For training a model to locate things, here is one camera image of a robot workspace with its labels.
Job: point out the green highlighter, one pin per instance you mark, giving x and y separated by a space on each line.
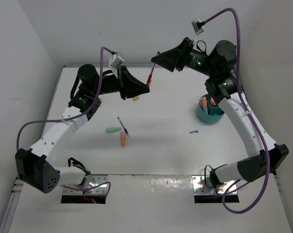
113 129

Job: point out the pink capped glue bottle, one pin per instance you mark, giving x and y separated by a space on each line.
212 102

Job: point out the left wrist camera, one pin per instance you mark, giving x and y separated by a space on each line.
115 61

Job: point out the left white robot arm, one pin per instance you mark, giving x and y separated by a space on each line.
35 165

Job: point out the red ballpoint pen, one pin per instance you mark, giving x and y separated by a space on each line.
148 83

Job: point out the teal round organizer container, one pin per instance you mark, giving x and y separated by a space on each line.
215 113

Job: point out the orange highlighter lower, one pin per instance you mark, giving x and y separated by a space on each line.
123 138

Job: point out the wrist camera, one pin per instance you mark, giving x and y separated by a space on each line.
115 61
198 26

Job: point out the grey orange highlighter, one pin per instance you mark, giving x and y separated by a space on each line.
203 101

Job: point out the purple highlighter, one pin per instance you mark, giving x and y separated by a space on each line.
205 108

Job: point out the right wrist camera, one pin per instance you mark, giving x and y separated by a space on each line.
198 26

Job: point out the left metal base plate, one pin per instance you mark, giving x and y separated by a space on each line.
95 184

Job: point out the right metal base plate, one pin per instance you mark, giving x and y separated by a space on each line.
202 186

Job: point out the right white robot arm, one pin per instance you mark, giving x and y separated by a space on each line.
263 152

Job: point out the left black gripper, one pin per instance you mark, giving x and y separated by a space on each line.
128 86

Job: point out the metal base plate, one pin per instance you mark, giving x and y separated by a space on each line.
202 186
95 184

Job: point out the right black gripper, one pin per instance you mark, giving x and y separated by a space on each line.
177 57

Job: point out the blue ballpoint pen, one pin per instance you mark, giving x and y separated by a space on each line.
126 131

